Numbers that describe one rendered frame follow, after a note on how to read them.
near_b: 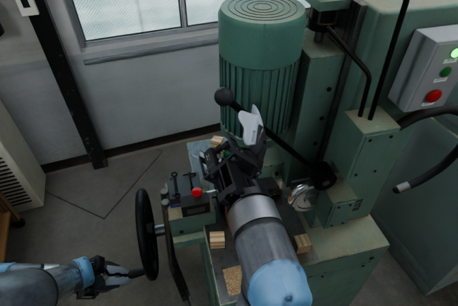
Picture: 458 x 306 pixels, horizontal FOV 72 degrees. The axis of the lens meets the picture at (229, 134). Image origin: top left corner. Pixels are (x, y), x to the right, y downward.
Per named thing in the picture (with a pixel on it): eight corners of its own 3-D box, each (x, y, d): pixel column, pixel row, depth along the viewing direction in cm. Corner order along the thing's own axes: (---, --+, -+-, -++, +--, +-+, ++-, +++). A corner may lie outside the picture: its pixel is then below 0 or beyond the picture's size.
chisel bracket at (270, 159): (232, 173, 98) (232, 154, 92) (274, 165, 100) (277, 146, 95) (238, 191, 93) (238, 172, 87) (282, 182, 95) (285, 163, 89)
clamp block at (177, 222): (168, 199, 105) (163, 182, 98) (207, 191, 107) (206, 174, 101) (172, 238, 94) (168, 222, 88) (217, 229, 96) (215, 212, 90)
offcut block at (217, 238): (210, 249, 88) (210, 242, 86) (210, 238, 91) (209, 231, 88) (225, 248, 89) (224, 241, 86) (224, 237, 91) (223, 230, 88)
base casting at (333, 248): (192, 188, 128) (191, 173, 122) (322, 163, 138) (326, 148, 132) (215, 302, 96) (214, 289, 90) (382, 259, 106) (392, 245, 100)
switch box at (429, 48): (386, 97, 71) (414, 28, 60) (424, 90, 72) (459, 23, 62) (403, 113, 66) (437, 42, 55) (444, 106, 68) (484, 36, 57)
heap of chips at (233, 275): (222, 269, 84) (222, 266, 83) (258, 261, 86) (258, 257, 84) (228, 296, 79) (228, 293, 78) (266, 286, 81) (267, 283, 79)
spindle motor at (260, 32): (214, 111, 87) (209, -6, 66) (274, 102, 90) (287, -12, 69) (229, 156, 74) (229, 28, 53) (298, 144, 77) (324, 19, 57)
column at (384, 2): (285, 178, 120) (322, -25, 72) (337, 168, 124) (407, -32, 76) (309, 230, 104) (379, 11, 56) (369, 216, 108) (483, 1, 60)
